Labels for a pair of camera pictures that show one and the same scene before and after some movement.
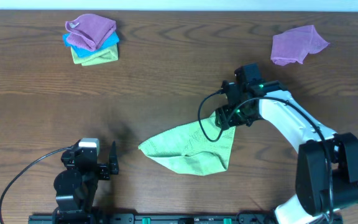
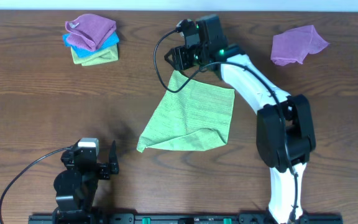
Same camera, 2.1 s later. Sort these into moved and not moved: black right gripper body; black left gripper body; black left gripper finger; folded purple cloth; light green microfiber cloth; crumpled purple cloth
Moved: light green microfiber cloth; black right gripper body
Not moved: crumpled purple cloth; black left gripper finger; folded purple cloth; black left gripper body
